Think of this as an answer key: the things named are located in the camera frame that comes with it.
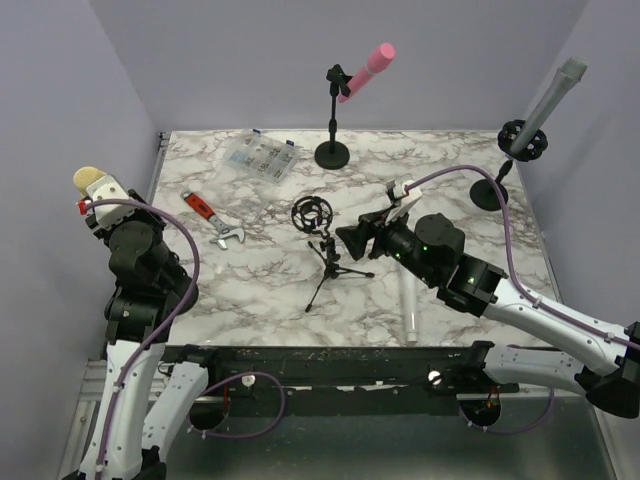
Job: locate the beige microphone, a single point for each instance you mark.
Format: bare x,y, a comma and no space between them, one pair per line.
86,176

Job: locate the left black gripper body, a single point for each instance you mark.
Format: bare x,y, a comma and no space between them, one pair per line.
134,212

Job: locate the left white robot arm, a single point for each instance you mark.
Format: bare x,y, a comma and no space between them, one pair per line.
132,436

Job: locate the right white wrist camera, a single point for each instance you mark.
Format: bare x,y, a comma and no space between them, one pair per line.
401,196

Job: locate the pink microphone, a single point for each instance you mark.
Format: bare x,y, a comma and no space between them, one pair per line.
378,61

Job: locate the clear plastic screw box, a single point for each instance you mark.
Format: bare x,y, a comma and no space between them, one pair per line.
262,157

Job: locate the red handled adjustable wrench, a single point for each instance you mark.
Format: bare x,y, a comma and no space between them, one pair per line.
225,231

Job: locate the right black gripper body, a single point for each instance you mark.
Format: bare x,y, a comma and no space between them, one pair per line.
396,238

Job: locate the black tripod shock mount stand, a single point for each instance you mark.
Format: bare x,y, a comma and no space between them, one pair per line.
314,215

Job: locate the white grey-head microphone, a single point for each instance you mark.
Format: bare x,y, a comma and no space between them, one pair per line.
409,306

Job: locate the black round base stand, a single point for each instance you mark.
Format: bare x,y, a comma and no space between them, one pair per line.
332,154

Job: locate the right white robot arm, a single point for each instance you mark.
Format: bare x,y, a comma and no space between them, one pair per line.
587,356

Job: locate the black front mounting rail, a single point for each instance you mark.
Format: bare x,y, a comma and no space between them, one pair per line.
329,381

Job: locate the grey slim microphone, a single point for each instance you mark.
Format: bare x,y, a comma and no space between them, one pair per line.
567,76

